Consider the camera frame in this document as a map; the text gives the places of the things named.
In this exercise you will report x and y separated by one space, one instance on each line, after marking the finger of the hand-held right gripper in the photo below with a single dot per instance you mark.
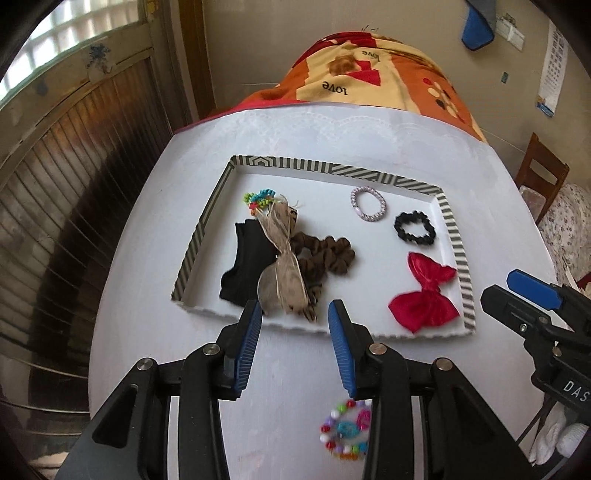
533 288
517 311

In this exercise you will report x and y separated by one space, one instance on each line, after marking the blue wall-hung object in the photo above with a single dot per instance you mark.
478 30

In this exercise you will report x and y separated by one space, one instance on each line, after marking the wooden slatted door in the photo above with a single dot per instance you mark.
69 184

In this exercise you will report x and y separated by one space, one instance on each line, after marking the dark brown scrunchie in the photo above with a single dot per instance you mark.
332 258

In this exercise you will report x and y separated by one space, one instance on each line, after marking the person's right hand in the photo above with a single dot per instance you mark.
558 436

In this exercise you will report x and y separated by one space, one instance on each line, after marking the striped shallow cardboard tray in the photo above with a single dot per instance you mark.
369 277

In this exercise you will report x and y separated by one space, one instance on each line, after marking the wooden chair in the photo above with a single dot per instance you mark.
542 161

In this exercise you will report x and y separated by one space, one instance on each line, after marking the sheer beige ribbon bow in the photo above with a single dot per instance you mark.
286 277

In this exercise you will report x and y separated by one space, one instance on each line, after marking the white wall switch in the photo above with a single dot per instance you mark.
512 32

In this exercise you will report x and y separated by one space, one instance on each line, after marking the orange red printed blanket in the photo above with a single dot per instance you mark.
369 83

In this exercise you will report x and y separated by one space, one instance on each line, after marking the floral patterned cloth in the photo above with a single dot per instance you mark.
570 221

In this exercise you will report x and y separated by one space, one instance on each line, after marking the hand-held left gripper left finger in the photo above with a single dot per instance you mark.
247 350

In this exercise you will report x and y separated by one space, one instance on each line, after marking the black scrunchie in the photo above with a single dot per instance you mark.
401 235

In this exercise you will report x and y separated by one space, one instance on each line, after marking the black fabric hair bow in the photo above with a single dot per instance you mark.
247 263

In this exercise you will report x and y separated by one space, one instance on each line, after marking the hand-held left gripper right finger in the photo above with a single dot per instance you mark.
341 350

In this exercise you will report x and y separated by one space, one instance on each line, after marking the wall calendar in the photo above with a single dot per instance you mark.
551 69

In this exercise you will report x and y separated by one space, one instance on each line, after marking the red satin hair bow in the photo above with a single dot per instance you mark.
420 309

